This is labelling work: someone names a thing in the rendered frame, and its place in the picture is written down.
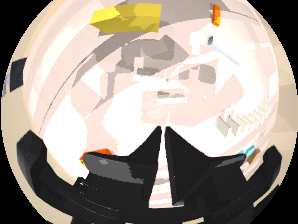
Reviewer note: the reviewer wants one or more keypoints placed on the orange flat bar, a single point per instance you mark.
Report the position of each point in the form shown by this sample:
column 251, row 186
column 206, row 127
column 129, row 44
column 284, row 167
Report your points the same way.
column 216, row 15

